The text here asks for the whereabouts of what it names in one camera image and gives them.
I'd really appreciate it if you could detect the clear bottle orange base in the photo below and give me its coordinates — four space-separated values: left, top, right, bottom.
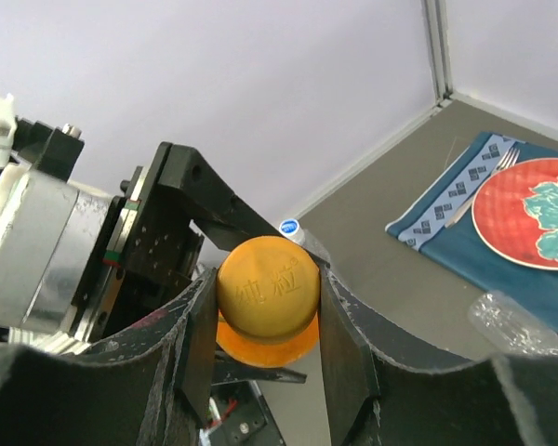
468 291 558 357

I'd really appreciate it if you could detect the blue patterned placemat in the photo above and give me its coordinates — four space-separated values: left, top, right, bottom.
385 132 558 334

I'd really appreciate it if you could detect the orange bottle cap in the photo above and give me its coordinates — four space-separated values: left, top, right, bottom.
217 236 320 344

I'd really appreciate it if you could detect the silver fork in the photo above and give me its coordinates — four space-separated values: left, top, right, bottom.
444 146 522 229

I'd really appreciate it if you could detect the orange juice bottle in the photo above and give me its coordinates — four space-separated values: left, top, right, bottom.
217 314 319 369

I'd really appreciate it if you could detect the red teal patterned plate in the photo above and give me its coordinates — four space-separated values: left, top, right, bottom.
472 157 558 271

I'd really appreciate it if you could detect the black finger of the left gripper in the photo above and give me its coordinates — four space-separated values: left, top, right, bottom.
212 350 307 385

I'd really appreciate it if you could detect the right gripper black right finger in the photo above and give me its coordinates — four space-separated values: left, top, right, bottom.
319 267 558 445

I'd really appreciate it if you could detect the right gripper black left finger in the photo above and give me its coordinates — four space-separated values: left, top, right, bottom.
0 269 218 445

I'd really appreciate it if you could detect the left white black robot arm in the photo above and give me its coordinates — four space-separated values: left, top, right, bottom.
0 94 320 398

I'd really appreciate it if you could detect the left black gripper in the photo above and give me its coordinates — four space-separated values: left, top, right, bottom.
70 142 280 339

